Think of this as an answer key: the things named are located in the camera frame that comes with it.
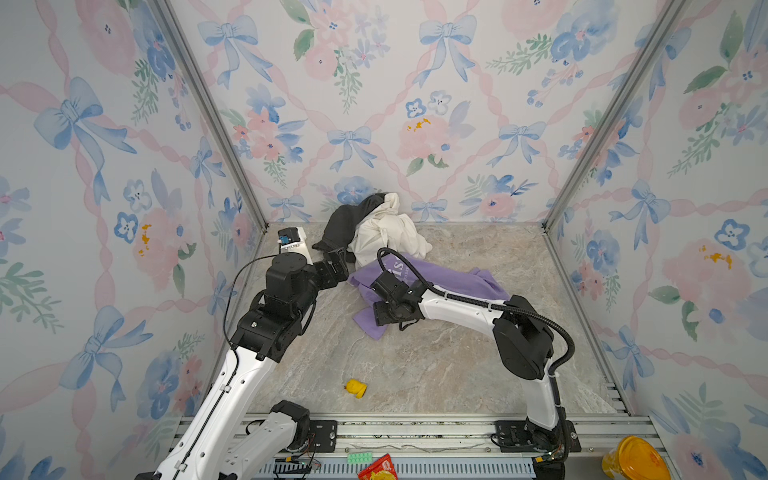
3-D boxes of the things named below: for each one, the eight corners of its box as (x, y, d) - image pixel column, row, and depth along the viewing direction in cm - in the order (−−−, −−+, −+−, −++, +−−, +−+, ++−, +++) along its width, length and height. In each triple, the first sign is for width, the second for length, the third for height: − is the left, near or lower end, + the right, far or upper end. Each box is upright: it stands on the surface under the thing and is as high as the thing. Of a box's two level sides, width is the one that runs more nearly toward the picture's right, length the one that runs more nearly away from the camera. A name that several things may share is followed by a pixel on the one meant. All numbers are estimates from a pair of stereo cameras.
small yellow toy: (344, 390, 83) (343, 387, 81) (351, 378, 85) (350, 375, 83) (361, 399, 82) (360, 397, 79) (367, 388, 83) (367, 385, 81)
